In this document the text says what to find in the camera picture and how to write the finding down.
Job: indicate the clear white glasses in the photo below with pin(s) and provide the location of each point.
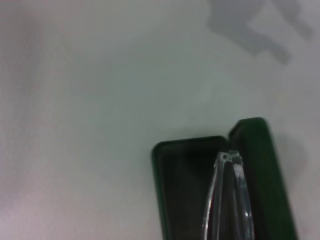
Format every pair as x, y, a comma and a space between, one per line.
237, 175

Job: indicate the green glasses case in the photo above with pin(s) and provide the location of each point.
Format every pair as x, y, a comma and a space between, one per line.
260, 160

